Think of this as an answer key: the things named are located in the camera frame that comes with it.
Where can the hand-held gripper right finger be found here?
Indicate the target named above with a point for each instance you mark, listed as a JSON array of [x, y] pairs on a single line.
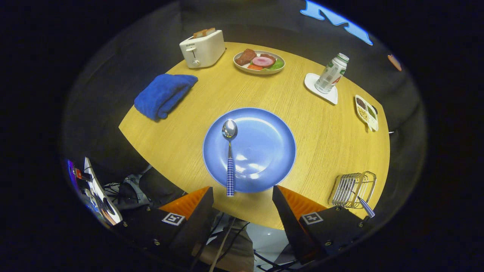
[[293, 230]]

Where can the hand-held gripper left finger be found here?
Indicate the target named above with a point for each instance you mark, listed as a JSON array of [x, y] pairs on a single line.
[[196, 226]]

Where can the person's trouser leg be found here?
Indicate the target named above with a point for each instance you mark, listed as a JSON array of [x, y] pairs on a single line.
[[238, 249]]

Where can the blue round plate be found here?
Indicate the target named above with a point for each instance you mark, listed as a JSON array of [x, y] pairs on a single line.
[[264, 151]]

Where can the folded blue towel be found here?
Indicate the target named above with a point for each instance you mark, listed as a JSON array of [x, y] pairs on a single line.
[[162, 94]]

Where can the white divided condiment dish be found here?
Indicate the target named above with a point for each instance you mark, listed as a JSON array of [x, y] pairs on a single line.
[[366, 114]]

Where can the white coaster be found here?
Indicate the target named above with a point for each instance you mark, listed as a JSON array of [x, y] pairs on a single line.
[[311, 81]]

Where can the white drink bottle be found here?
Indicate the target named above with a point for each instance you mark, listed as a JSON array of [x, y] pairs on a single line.
[[331, 75]]

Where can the small beige food plate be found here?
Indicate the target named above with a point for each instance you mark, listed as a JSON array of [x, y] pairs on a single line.
[[259, 72]]

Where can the green lettuce leaf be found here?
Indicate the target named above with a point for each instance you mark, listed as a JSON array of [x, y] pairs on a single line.
[[278, 65]]

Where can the orange tomato slice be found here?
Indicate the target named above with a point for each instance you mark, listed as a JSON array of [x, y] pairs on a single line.
[[255, 67]]

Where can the pink ham slice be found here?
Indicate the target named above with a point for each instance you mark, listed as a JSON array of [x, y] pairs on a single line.
[[262, 62]]

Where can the small brown meat piece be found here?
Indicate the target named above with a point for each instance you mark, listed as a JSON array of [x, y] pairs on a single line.
[[268, 56]]

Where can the large brown meat piece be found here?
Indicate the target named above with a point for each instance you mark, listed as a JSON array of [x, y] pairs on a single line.
[[245, 56]]

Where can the white toaster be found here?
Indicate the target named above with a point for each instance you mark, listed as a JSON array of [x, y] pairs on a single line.
[[206, 49]]

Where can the toast slice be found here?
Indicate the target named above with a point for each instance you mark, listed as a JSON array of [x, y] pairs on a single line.
[[199, 34], [210, 31]]

